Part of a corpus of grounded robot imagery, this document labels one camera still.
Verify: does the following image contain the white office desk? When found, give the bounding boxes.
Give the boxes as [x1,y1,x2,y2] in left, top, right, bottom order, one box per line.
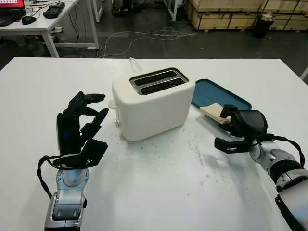
[0,0,101,58]

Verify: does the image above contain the white cable on floor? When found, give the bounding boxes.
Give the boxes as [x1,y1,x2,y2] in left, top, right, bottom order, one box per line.
[97,26,200,59]

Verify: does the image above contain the slice of white bread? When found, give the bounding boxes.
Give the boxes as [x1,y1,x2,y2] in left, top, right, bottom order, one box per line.
[200,103,232,125]

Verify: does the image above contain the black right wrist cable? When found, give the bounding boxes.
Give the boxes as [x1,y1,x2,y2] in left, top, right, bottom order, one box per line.
[255,134,307,167]

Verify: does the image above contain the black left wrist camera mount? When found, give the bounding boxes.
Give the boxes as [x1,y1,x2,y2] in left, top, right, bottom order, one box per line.
[51,138,108,170]

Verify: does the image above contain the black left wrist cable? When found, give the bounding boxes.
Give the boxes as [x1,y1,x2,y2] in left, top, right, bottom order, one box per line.
[36,155,64,199]

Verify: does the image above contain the white two-slot toaster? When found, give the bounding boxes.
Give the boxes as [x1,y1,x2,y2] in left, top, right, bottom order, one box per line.
[111,67,196,142]

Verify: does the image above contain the black computer mouse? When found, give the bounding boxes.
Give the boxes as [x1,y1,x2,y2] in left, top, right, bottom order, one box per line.
[21,16,37,26]

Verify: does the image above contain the blue plastic tray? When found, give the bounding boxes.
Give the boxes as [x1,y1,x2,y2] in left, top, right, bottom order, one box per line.
[191,78,253,115]

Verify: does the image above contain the laptop with red screen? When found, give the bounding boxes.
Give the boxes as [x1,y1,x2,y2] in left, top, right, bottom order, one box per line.
[0,0,26,27]

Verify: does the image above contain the black trash bin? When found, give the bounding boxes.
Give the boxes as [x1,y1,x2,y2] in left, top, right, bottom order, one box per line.
[252,13,275,39]

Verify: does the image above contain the wooden crate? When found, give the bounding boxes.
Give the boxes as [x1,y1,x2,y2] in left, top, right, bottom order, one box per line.
[184,0,268,13]
[268,12,308,31]
[190,11,258,31]
[263,0,308,14]

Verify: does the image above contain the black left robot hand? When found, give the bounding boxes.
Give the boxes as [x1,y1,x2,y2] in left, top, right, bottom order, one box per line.
[56,91,110,156]

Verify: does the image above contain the standing person dark legs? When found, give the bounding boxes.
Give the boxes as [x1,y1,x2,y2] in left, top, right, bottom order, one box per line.
[112,0,136,16]

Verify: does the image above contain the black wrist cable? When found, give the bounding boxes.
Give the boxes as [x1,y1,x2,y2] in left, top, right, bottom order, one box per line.
[36,155,64,199]
[255,134,307,167]

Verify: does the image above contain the black handheld controller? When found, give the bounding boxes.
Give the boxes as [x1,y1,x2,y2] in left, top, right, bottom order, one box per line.
[42,2,66,19]

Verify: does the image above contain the white table frame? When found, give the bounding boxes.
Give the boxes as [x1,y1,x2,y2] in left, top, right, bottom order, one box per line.
[165,0,185,23]
[89,0,101,23]

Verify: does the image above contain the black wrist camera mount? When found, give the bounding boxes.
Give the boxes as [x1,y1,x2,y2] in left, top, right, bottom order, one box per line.
[214,137,260,154]
[51,138,108,170]

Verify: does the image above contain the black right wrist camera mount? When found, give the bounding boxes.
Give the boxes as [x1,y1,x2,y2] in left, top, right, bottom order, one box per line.
[214,137,260,154]

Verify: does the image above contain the black hanging desk cable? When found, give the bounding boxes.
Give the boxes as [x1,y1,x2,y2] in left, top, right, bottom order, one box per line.
[68,11,80,49]

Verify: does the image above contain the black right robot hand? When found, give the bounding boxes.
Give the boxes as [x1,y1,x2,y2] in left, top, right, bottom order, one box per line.
[220,104,268,141]

